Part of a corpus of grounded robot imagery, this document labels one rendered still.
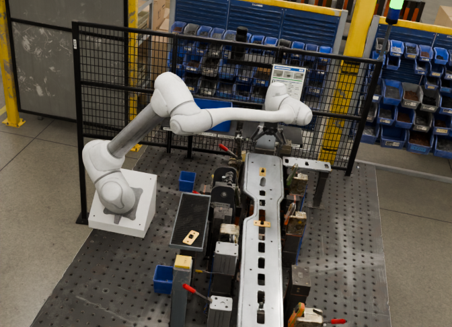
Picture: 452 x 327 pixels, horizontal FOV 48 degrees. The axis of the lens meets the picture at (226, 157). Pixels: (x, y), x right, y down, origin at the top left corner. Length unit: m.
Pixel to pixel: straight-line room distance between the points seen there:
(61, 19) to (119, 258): 2.53
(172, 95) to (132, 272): 0.92
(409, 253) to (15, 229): 3.00
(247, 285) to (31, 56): 3.35
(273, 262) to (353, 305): 0.55
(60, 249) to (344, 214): 1.99
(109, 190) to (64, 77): 2.42
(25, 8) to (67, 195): 1.64
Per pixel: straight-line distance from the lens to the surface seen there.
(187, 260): 2.09
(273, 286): 2.26
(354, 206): 3.37
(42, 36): 4.85
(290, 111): 2.55
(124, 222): 2.85
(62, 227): 4.04
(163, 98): 2.37
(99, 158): 2.67
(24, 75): 5.10
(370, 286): 2.86
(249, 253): 2.39
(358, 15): 3.21
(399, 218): 4.65
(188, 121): 2.30
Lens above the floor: 2.60
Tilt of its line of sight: 32 degrees down
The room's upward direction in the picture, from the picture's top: 7 degrees clockwise
